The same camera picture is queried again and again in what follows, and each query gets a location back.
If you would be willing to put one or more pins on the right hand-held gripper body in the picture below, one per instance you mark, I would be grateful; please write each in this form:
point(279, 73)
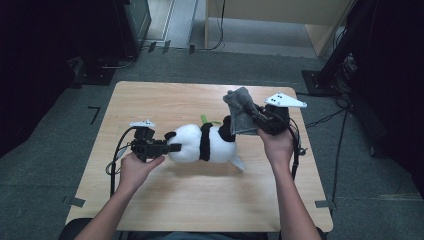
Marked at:
point(276, 120)

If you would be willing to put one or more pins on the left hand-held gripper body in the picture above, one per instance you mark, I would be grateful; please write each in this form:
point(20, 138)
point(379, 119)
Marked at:
point(146, 146)

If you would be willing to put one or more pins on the grey towel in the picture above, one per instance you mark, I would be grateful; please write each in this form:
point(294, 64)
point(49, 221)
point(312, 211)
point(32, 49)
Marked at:
point(241, 110)

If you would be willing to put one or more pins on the black and white panda plush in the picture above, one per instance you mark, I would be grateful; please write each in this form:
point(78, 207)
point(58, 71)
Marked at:
point(190, 143)

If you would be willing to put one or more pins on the person's right hand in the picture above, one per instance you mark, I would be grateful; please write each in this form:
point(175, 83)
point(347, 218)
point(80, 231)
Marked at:
point(276, 146)

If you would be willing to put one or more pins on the person's left hand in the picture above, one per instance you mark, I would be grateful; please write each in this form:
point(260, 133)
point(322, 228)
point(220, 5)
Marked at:
point(136, 171)

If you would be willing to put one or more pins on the black metal stand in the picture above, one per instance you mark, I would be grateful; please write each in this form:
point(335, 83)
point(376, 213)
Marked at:
point(321, 83)

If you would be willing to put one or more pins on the black tape piece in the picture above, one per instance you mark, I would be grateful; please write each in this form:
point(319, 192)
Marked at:
point(191, 49)
point(166, 46)
point(152, 46)

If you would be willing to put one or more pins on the grey tape strip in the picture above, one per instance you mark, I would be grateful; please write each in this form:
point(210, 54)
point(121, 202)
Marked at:
point(324, 204)

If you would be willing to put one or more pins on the light wooden cabinet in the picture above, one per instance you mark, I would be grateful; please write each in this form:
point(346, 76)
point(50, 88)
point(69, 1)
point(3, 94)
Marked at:
point(266, 10)

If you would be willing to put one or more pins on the dark curtain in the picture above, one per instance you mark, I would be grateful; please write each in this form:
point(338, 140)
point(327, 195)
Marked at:
point(30, 66)
point(393, 83)

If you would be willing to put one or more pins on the black equipment case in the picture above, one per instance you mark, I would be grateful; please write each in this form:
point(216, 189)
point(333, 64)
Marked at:
point(136, 23)

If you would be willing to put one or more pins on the black stand base plate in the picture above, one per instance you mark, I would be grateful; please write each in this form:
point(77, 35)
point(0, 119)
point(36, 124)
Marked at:
point(95, 76)

